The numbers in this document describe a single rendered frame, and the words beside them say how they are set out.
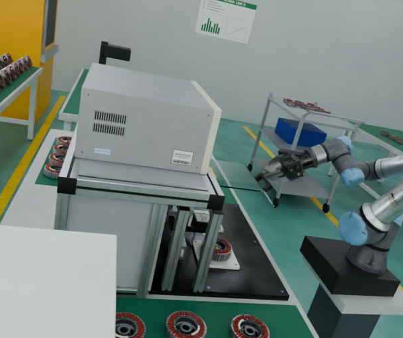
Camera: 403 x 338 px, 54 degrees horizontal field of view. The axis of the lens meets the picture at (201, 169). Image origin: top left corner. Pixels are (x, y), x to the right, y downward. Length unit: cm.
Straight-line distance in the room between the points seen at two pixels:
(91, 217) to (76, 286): 56
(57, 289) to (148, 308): 69
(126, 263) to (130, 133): 37
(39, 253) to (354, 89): 741
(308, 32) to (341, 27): 59
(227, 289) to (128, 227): 41
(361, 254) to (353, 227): 19
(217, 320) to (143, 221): 37
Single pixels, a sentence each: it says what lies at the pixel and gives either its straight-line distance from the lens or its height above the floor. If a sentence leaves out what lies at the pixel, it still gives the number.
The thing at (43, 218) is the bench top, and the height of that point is 75.
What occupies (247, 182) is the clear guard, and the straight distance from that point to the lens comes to 136.
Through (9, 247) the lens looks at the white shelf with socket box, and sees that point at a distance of 62.
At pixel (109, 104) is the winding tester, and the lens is 110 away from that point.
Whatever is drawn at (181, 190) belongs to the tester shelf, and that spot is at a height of 111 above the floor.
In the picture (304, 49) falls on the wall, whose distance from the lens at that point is 719.
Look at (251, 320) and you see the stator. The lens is 122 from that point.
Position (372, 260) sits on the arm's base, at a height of 87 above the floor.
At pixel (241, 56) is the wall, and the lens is 681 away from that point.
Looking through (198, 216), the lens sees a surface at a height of 92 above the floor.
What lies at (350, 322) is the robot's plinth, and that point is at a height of 60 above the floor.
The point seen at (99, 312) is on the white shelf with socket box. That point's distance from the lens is 52.
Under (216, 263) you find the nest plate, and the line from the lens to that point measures 140.
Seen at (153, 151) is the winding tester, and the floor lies 117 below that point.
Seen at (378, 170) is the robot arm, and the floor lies 118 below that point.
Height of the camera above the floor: 155
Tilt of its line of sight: 21 degrees down
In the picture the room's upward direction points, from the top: 13 degrees clockwise
